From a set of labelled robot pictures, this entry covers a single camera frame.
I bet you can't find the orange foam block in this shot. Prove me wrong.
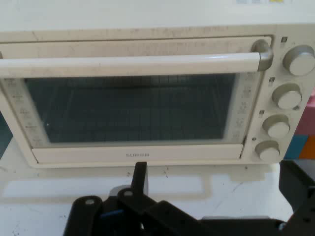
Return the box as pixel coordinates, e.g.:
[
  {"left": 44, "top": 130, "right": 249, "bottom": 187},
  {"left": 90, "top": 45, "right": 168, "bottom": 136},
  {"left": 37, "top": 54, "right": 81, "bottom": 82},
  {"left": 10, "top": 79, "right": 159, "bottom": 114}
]
[{"left": 300, "top": 134, "right": 315, "bottom": 161}]

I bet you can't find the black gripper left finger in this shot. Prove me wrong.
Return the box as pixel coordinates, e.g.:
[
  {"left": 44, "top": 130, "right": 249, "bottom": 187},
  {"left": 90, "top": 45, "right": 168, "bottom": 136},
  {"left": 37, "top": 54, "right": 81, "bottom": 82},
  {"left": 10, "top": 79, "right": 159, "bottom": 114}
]
[{"left": 61, "top": 161, "right": 205, "bottom": 236}]

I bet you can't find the beige oven knob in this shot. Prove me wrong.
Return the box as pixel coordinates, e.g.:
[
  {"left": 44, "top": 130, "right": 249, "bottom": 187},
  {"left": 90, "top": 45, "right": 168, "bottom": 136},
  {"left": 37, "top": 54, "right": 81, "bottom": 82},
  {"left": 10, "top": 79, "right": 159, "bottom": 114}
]
[
  {"left": 271, "top": 83, "right": 303, "bottom": 110},
  {"left": 282, "top": 44, "right": 315, "bottom": 76},
  {"left": 254, "top": 140, "right": 281, "bottom": 162},
  {"left": 262, "top": 114, "right": 291, "bottom": 138}
]

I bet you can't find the beige toaster oven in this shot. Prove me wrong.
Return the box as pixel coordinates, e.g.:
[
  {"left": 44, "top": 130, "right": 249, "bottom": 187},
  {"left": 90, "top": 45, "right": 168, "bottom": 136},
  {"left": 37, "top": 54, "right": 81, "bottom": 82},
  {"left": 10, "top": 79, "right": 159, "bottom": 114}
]
[{"left": 0, "top": 0, "right": 315, "bottom": 170}]

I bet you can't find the blue foam block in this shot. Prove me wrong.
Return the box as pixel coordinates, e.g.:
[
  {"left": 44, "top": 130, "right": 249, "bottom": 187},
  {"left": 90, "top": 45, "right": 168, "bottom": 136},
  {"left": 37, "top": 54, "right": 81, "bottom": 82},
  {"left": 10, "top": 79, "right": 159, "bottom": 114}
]
[{"left": 284, "top": 134, "right": 310, "bottom": 161}]

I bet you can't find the glass oven door with handle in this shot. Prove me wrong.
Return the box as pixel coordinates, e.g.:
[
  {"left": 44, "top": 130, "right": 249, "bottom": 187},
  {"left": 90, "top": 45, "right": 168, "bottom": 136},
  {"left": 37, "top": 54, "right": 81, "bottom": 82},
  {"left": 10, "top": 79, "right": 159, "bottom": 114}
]
[{"left": 0, "top": 34, "right": 274, "bottom": 165}]

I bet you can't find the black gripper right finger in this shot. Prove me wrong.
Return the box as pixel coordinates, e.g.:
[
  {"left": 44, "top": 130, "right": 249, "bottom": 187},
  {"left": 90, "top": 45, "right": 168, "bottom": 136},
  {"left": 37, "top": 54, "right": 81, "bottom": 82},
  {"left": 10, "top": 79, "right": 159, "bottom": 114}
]
[{"left": 278, "top": 159, "right": 315, "bottom": 236}]

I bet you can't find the red foam block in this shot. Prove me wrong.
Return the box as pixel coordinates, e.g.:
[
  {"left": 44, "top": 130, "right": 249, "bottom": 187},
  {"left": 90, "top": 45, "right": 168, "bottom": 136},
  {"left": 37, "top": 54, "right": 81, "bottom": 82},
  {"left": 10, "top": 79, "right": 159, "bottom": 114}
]
[{"left": 298, "top": 88, "right": 315, "bottom": 136}]

